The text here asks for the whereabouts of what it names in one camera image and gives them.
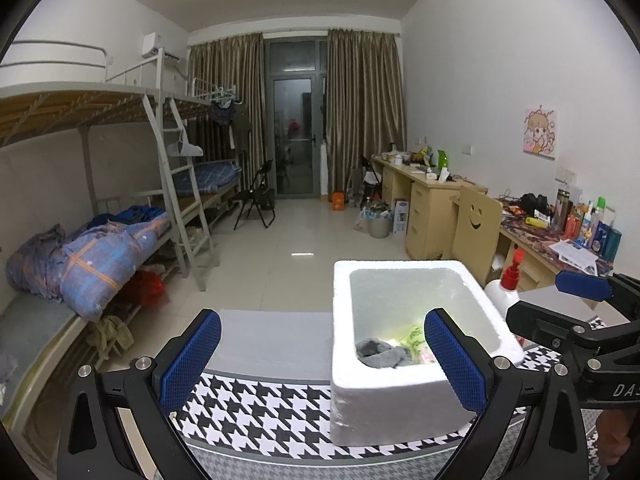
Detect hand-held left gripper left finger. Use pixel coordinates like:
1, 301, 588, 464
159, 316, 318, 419
56, 308, 222, 480

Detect blue plaid quilt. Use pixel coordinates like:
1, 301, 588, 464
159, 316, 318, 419
6, 205, 173, 323

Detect hanging dark clothes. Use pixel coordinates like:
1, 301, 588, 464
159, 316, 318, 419
210, 87, 248, 151

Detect white foam box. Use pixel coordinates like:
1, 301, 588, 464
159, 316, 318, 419
330, 259, 525, 447

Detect white metal bunk bed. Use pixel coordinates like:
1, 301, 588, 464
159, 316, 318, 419
187, 77, 246, 221
0, 40, 221, 461

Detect person's right hand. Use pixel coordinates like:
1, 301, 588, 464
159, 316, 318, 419
597, 406, 635, 467

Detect white lotion pump bottle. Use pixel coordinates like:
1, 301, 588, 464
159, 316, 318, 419
482, 249, 528, 346

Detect grey sock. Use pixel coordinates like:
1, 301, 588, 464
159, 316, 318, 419
355, 337, 413, 370

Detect green and pink packet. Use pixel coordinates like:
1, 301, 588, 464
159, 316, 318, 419
397, 325, 436, 363

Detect brown curtain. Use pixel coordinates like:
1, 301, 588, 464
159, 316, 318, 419
326, 28, 407, 196
187, 32, 267, 196

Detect cartoon wall poster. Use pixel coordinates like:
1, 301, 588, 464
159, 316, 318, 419
522, 106, 559, 160

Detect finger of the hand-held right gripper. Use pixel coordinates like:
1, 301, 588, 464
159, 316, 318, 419
505, 300, 640, 362
554, 270, 640, 311

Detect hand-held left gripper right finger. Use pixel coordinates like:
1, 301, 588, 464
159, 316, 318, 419
424, 308, 590, 480

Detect white printed papers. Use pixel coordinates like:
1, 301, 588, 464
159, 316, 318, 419
548, 239, 599, 272

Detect white air conditioner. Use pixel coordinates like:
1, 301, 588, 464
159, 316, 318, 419
141, 32, 182, 62

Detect black folding chair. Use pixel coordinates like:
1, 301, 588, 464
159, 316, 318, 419
233, 159, 277, 231
352, 155, 383, 208

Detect group of toiletry bottles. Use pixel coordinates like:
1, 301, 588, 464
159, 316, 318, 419
555, 187, 623, 263

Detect wooden desk with patterned cloth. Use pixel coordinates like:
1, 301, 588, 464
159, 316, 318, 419
492, 200, 621, 311

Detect black headphones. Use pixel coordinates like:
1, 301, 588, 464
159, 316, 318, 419
517, 192, 551, 216

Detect red bag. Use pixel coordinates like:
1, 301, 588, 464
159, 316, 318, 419
120, 270, 168, 308

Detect pile of desk clutter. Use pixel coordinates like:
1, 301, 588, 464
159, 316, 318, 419
382, 145, 436, 168

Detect houndstooth table mat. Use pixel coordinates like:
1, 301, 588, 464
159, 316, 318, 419
167, 312, 640, 480

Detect beige crumpled cloth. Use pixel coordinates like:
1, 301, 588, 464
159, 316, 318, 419
87, 315, 136, 358

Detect wooden desk with drawers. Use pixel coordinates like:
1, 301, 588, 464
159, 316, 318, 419
371, 155, 488, 261

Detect white and blue carton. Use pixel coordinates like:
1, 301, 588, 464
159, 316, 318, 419
392, 198, 411, 236

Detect wooden smiley chair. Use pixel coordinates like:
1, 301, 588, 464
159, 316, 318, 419
440, 183, 503, 286

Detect grey trash bin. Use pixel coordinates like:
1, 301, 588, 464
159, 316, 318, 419
367, 207, 393, 238

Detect dark blue garment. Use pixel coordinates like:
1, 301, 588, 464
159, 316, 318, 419
90, 205, 168, 226

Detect glass balcony door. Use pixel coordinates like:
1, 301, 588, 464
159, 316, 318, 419
263, 37, 331, 201

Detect blue checked bedding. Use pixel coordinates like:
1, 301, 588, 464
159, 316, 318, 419
172, 162, 242, 197

